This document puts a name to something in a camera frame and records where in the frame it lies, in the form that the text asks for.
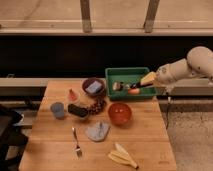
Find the orange peach fruit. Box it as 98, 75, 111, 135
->
128, 88, 140, 95

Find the dark grape bunch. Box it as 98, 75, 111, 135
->
87, 99, 106, 115

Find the black chair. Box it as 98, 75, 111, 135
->
0, 104, 28, 171

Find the yellow banana toy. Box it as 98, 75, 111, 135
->
108, 143, 139, 169

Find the silver fork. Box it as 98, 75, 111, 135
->
72, 127, 82, 157

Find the red bowl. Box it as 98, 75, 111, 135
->
108, 103, 132, 126

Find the purple bowl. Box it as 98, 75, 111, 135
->
82, 77, 105, 97

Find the black rectangular box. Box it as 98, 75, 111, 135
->
68, 104, 88, 118

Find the green plastic tray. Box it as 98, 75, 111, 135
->
105, 67, 156, 101

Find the blue grey cup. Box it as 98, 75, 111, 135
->
50, 102, 65, 119

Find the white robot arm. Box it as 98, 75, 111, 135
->
140, 46, 213, 86

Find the grey blue cloth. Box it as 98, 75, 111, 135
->
85, 121, 110, 142

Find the black handled dish brush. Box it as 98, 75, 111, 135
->
112, 82, 152, 91

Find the blue sponge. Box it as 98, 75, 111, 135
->
86, 81, 102, 94

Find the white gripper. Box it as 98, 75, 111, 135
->
140, 65, 174, 86

